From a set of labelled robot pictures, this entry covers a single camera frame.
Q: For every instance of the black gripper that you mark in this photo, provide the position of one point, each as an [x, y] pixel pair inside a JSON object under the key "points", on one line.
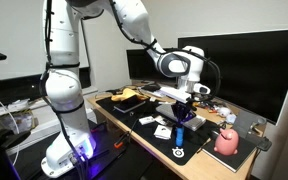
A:
{"points": [[183, 109]]}

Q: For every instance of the blue cylinder object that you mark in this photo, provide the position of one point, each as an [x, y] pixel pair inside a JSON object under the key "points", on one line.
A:
{"points": [[179, 136]]}

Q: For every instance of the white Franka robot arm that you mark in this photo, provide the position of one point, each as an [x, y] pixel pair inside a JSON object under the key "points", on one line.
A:
{"points": [[64, 90]]}

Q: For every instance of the white keyboard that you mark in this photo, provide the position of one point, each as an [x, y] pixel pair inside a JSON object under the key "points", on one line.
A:
{"points": [[197, 122]]}

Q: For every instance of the white printed card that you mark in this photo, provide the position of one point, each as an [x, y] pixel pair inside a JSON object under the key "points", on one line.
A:
{"points": [[162, 120]]}

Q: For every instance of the white paper packet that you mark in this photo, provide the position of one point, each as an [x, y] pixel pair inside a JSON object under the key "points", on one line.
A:
{"points": [[163, 132]]}

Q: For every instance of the small white box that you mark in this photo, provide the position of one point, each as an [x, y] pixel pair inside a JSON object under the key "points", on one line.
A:
{"points": [[146, 120]]}

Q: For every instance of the small white adapter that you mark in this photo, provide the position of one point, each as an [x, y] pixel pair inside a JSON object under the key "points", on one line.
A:
{"points": [[153, 99]]}

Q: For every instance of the black desk mat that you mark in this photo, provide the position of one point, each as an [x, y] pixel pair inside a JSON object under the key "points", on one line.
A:
{"points": [[144, 133]]}

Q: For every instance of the small white toy figure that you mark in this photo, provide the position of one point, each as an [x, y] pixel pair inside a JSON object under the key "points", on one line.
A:
{"points": [[224, 112]]}

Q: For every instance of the small black round cap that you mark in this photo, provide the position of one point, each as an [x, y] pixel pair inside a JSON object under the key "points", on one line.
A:
{"points": [[131, 113]]}

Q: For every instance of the pink pig toy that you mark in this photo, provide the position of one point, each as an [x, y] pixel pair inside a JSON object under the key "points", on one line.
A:
{"points": [[226, 143]]}

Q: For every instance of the yellow cloth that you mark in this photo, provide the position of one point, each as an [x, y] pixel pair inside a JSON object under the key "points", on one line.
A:
{"points": [[125, 93]]}

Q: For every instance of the black notebook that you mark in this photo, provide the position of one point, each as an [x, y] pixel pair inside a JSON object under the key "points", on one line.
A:
{"points": [[232, 160]]}

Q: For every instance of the grey tablet stand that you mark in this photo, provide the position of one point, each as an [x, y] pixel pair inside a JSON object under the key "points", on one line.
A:
{"points": [[245, 123]]}

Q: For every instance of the smaller black monitor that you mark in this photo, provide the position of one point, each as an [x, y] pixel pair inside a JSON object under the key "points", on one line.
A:
{"points": [[140, 65]]}

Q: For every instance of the large black monitor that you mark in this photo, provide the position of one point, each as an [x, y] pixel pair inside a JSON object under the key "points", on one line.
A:
{"points": [[250, 70]]}

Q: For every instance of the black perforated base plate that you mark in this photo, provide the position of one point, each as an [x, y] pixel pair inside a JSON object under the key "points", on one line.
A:
{"points": [[117, 163]]}

